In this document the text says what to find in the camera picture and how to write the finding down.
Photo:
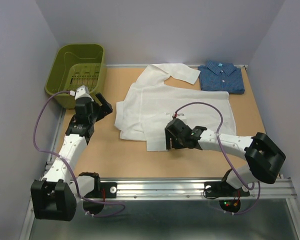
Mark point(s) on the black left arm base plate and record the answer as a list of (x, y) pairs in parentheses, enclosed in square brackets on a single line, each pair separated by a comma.
[(103, 190)]

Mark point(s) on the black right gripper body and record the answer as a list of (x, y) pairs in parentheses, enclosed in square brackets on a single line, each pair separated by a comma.
[(176, 142)]

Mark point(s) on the green plastic laundry basket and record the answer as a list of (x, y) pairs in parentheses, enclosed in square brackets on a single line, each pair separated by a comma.
[(77, 65)]

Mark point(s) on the aluminium mounting rail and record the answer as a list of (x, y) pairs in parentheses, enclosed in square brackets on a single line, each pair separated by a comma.
[(174, 189)]

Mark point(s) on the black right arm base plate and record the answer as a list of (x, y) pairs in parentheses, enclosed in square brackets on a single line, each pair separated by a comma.
[(218, 189)]

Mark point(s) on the white long sleeve shirt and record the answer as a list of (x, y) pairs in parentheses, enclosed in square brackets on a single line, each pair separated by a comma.
[(150, 104)]

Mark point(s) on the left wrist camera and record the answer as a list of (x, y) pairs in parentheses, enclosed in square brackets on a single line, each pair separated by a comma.
[(81, 92)]

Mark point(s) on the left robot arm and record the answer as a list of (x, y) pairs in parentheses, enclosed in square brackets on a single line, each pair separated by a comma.
[(56, 195)]

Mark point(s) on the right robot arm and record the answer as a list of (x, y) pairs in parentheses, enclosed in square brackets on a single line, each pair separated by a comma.
[(264, 159)]

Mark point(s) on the folded blue checked shirt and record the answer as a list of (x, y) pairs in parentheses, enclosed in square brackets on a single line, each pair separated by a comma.
[(221, 77)]

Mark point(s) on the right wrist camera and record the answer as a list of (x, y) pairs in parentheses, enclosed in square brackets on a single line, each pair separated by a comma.
[(180, 116)]

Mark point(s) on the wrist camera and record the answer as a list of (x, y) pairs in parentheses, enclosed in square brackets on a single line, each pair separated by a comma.
[(180, 116), (81, 92)]

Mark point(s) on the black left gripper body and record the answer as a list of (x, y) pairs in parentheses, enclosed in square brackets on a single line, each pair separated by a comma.
[(99, 112)]

